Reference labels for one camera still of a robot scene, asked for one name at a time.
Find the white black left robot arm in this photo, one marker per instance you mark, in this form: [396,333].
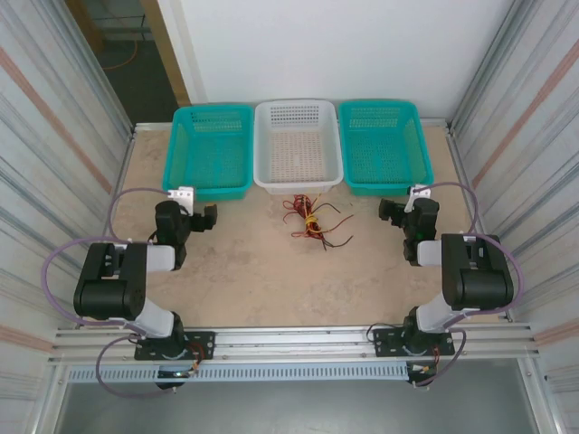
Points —
[104,294]

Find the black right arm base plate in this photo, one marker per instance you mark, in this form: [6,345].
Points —
[384,339]

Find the wooden furniture leg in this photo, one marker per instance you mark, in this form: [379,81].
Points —
[92,27]

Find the white plastic basket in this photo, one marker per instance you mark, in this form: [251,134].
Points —
[296,149]

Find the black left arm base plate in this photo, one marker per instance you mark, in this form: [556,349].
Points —
[203,339]

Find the aluminium frame post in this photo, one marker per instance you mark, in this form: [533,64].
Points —
[50,398]
[543,398]

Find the teal plastic basket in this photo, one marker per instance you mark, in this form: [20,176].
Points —
[384,144]
[208,149]

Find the wooden door frame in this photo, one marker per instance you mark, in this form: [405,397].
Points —
[167,54]

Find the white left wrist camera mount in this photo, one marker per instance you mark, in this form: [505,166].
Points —
[183,195]

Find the aluminium table edge rail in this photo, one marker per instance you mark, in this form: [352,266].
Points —
[456,153]
[124,158]

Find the long aluminium mounting rail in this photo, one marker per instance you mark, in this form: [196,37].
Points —
[294,343]

